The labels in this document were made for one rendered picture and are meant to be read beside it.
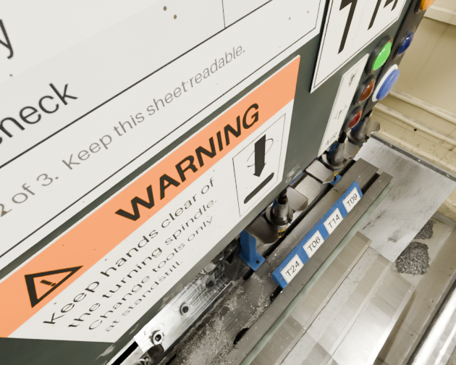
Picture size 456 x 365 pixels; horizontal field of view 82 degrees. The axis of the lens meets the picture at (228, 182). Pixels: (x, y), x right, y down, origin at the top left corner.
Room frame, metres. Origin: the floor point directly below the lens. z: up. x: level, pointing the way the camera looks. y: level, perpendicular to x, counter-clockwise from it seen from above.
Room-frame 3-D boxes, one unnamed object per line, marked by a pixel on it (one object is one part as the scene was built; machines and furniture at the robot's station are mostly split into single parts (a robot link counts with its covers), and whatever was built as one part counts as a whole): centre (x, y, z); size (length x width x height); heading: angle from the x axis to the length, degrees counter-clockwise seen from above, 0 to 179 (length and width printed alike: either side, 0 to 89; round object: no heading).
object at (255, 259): (0.27, -0.03, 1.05); 0.10 x 0.05 x 0.30; 36
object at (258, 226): (0.22, -0.06, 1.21); 0.07 x 0.05 x 0.01; 36
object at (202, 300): (0.18, 0.22, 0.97); 0.29 x 0.23 x 0.05; 126
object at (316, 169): (0.35, -0.24, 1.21); 0.07 x 0.05 x 0.01; 36
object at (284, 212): (0.25, -0.11, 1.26); 0.04 x 0.04 x 0.07
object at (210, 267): (0.25, 0.06, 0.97); 0.13 x 0.03 x 0.15; 126
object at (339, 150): (0.38, -0.28, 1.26); 0.04 x 0.04 x 0.07
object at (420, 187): (0.57, -0.33, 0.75); 0.89 x 0.70 x 0.26; 36
